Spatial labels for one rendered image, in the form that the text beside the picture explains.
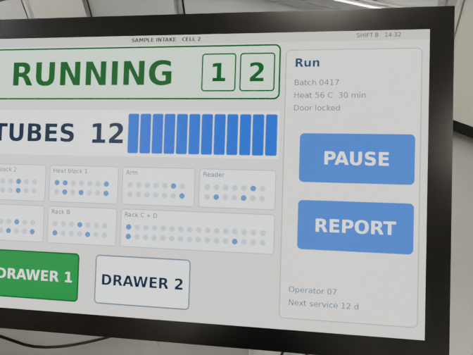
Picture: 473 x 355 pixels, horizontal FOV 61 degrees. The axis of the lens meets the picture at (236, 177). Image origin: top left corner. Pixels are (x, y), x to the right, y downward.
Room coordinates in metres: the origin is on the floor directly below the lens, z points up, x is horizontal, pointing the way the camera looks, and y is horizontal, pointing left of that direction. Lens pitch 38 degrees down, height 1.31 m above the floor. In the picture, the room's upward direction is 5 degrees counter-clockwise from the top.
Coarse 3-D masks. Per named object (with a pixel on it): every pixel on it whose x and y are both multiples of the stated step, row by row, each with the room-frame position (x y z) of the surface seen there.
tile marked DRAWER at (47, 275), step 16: (0, 256) 0.28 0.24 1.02; (16, 256) 0.27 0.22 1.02; (32, 256) 0.27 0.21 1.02; (48, 256) 0.27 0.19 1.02; (64, 256) 0.27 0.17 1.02; (0, 272) 0.27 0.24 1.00; (16, 272) 0.26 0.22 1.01; (32, 272) 0.26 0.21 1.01; (48, 272) 0.26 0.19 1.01; (64, 272) 0.26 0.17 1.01; (0, 288) 0.26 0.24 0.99; (16, 288) 0.25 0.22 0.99; (32, 288) 0.25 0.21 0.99; (48, 288) 0.25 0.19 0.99; (64, 288) 0.25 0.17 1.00
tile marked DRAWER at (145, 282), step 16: (96, 256) 0.26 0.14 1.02; (112, 256) 0.26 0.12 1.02; (128, 256) 0.26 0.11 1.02; (144, 256) 0.26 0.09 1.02; (96, 272) 0.25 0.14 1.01; (112, 272) 0.25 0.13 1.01; (128, 272) 0.25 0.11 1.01; (144, 272) 0.25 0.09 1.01; (160, 272) 0.24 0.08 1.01; (176, 272) 0.24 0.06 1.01; (96, 288) 0.24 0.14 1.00; (112, 288) 0.24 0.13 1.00; (128, 288) 0.24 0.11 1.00; (144, 288) 0.24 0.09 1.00; (160, 288) 0.24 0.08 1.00; (176, 288) 0.23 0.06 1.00; (112, 304) 0.23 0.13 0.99; (128, 304) 0.23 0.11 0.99; (144, 304) 0.23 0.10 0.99; (160, 304) 0.23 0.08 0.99; (176, 304) 0.22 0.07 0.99
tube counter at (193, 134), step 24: (96, 120) 0.35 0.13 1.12; (120, 120) 0.34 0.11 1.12; (144, 120) 0.34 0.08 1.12; (168, 120) 0.33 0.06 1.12; (192, 120) 0.33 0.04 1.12; (216, 120) 0.33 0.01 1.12; (240, 120) 0.32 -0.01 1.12; (264, 120) 0.32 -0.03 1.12; (96, 144) 0.33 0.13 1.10; (120, 144) 0.33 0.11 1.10; (144, 144) 0.32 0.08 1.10; (168, 144) 0.32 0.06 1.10; (192, 144) 0.32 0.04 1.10; (216, 144) 0.31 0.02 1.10; (240, 144) 0.31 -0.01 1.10; (264, 144) 0.30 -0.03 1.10
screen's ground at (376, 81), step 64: (320, 64) 0.34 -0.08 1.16; (384, 64) 0.33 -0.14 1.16; (0, 128) 0.36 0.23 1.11; (64, 128) 0.35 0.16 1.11; (320, 128) 0.31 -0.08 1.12; (384, 128) 0.30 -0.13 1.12; (320, 192) 0.27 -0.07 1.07; (384, 192) 0.26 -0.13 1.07; (192, 256) 0.25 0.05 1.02; (256, 256) 0.24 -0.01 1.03; (320, 256) 0.23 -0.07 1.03; (384, 256) 0.23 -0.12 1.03; (192, 320) 0.21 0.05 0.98; (256, 320) 0.20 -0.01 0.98; (320, 320) 0.20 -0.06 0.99; (384, 320) 0.19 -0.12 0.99
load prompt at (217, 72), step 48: (48, 48) 0.40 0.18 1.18; (96, 48) 0.39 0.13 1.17; (144, 48) 0.38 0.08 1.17; (192, 48) 0.37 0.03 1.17; (240, 48) 0.37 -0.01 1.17; (0, 96) 0.38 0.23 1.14; (48, 96) 0.37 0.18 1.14; (96, 96) 0.36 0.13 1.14; (144, 96) 0.35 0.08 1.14; (192, 96) 0.34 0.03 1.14; (240, 96) 0.34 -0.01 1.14
